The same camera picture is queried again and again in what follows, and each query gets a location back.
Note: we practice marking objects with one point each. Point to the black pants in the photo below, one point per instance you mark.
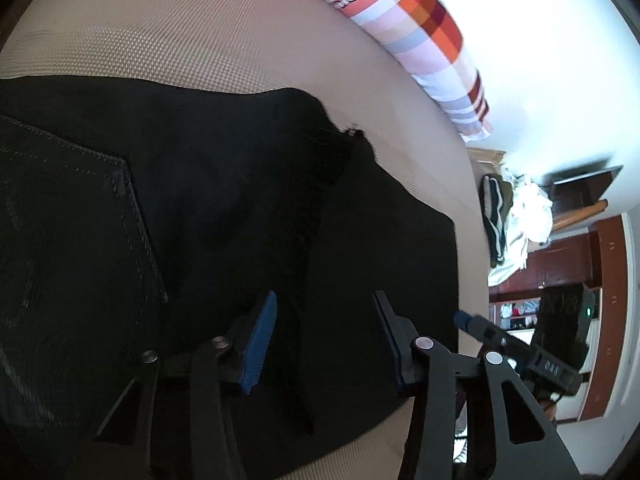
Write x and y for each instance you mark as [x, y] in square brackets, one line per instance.
[200, 235]

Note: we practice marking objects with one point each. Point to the dark red cabinet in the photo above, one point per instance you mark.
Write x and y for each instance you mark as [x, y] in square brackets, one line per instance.
[555, 265]

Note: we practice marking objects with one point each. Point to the wooden rail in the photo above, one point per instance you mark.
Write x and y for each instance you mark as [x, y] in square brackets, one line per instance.
[580, 214]

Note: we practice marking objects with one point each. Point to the beige bed cover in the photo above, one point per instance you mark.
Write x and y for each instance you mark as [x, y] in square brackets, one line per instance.
[200, 30]

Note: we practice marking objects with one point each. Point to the brown wooden cabinet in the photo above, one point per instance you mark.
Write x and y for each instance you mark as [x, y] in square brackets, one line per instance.
[612, 280]

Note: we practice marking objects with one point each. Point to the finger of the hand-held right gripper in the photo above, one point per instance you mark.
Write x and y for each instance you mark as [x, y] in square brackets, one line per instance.
[487, 332]

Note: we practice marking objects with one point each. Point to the white crumpled cloth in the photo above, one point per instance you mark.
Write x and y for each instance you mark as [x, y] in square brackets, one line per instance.
[530, 215]

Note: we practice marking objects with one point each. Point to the dark striped garment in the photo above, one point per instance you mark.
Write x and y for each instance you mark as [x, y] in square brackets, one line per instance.
[495, 220]

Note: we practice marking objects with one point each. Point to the pink plaid pillow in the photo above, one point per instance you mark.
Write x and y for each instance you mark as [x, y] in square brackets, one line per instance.
[400, 15]

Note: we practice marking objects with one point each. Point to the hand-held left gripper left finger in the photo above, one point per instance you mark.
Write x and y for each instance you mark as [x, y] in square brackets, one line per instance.
[260, 342]

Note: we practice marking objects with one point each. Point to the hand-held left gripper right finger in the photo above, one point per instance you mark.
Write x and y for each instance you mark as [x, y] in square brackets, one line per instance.
[395, 340]

